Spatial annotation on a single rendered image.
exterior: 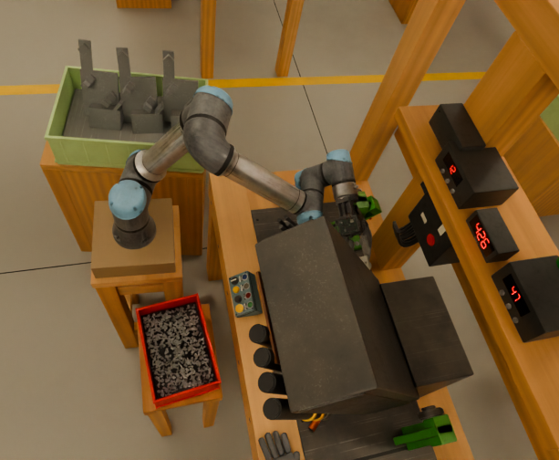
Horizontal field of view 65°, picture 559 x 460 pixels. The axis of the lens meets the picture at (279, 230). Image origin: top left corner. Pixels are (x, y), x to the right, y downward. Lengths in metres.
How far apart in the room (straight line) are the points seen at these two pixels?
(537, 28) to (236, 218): 1.14
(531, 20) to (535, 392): 0.77
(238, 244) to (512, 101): 1.02
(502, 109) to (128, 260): 1.23
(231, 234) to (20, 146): 1.92
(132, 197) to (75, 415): 1.30
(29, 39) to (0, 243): 1.74
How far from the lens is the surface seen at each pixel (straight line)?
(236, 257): 1.66
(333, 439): 1.54
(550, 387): 1.10
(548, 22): 1.13
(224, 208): 1.76
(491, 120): 1.23
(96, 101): 2.13
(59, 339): 2.58
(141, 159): 1.54
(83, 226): 2.51
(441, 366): 1.33
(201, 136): 1.19
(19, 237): 2.90
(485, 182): 1.17
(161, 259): 1.62
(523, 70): 1.16
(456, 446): 1.72
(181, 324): 1.58
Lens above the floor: 2.38
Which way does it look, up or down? 58 degrees down
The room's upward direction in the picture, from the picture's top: 17 degrees clockwise
